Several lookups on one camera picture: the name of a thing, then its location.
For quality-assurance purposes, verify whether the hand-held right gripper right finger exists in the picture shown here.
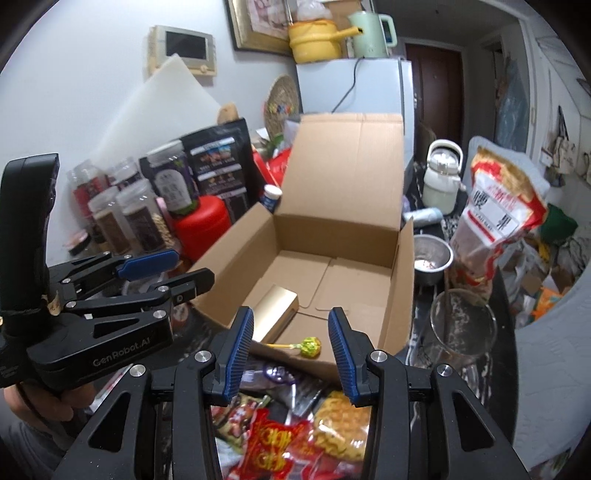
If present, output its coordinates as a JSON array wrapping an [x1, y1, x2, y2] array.
[[328, 307, 527, 480]]

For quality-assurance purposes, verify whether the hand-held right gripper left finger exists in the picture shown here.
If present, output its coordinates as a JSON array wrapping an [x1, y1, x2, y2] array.
[[51, 306, 255, 480]]

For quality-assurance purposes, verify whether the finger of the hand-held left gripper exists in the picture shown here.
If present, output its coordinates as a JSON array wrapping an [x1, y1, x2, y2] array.
[[48, 249, 181, 297], [65, 268, 216, 339]]

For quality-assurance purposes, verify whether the small red gold-print packet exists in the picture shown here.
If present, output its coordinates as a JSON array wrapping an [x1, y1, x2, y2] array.
[[242, 408, 317, 469]]

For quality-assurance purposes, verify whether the brown cardboard box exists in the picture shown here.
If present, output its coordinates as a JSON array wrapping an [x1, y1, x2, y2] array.
[[189, 113, 415, 385]]

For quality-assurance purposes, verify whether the person's left forearm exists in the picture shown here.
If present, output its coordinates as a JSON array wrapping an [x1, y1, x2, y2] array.
[[0, 413, 70, 480]]

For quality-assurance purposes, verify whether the person's left hand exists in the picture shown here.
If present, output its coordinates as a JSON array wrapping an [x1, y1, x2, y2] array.
[[4, 383, 96, 435]]

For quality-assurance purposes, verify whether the green wrapped lollipop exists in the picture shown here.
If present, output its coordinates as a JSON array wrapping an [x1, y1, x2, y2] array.
[[266, 337, 323, 359]]

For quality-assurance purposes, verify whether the silver purple snack packet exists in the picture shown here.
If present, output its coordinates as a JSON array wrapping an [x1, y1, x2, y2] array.
[[239, 359, 303, 389]]

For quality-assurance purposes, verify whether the clear jar with dark contents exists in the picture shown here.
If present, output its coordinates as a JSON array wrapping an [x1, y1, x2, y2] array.
[[110, 156, 142, 191], [116, 178, 163, 253]]

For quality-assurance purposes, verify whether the dark striped snack packet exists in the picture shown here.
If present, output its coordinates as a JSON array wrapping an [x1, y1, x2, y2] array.
[[290, 382, 326, 412]]

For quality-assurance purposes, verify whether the red plastic container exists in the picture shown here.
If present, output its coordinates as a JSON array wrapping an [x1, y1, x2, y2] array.
[[172, 194, 232, 262]]

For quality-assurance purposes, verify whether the clear jar with brown contents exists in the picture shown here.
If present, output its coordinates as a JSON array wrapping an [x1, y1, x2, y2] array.
[[88, 186, 131, 256]]

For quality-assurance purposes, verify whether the gold rectangular box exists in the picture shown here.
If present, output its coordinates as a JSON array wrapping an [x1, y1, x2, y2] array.
[[252, 284, 300, 345]]

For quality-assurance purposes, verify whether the red green snack packet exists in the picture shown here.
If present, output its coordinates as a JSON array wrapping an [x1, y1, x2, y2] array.
[[211, 391, 262, 446]]

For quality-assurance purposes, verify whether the clear waffle packet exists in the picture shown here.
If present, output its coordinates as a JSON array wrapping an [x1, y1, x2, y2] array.
[[311, 391, 372, 462]]

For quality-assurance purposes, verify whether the clear jar with red label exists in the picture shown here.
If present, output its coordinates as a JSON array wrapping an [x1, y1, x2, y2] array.
[[68, 159, 110, 219]]

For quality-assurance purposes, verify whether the dark jar with white label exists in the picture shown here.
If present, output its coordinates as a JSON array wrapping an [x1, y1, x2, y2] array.
[[139, 140, 200, 219]]

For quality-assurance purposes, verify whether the white bottle with blue label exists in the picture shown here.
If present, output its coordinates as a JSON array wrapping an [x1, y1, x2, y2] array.
[[260, 184, 284, 214]]

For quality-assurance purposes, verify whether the black stand-up pouch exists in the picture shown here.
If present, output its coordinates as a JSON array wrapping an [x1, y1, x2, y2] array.
[[179, 117, 258, 223]]

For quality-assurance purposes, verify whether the clear glass mug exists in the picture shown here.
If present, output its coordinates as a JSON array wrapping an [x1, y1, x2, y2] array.
[[428, 288, 498, 366]]

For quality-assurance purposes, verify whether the stainless steel bowl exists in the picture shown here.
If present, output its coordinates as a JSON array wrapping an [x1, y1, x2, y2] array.
[[412, 234, 454, 288]]

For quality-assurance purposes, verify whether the red gift bag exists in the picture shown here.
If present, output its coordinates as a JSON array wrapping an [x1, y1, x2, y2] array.
[[252, 147, 294, 195]]

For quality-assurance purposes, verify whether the white cutting board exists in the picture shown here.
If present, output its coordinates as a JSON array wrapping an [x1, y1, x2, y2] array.
[[89, 52, 225, 172]]

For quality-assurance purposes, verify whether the silver can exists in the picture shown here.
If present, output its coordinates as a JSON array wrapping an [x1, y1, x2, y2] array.
[[402, 207, 445, 228]]

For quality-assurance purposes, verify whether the white electric kettle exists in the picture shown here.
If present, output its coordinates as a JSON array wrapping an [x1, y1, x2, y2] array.
[[422, 139, 466, 216]]

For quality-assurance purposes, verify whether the round woven trivet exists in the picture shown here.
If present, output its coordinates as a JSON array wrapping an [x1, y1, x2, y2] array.
[[263, 73, 301, 136]]

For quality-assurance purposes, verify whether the large red cashew bag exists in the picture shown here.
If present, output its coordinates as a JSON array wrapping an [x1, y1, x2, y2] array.
[[450, 146, 551, 297]]

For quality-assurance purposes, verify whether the white fridge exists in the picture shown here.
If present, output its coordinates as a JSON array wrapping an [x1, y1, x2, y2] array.
[[295, 57, 415, 172]]

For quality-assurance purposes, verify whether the green bag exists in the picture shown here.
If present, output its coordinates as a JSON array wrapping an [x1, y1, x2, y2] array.
[[539, 204, 579, 244]]

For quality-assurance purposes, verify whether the framed picture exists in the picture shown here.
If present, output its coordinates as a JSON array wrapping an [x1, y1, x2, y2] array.
[[224, 0, 297, 52]]

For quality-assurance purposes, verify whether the yellow enamel pot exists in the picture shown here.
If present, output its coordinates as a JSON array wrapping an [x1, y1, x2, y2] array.
[[288, 18, 364, 65]]

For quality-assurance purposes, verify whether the dark brown door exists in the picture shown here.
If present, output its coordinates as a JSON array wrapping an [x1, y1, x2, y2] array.
[[405, 40, 464, 145]]

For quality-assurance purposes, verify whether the pale green electric kettle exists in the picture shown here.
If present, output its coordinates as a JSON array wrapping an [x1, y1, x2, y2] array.
[[346, 11, 398, 60]]

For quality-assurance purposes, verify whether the beige tote bag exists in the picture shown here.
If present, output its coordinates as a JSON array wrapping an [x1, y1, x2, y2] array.
[[549, 106, 579, 175]]

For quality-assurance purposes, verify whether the beige wall intercom panel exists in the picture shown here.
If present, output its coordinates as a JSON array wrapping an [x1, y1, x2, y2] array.
[[147, 25, 218, 79]]

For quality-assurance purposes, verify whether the black power cable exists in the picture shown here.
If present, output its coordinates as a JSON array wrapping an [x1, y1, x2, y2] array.
[[331, 57, 362, 114]]

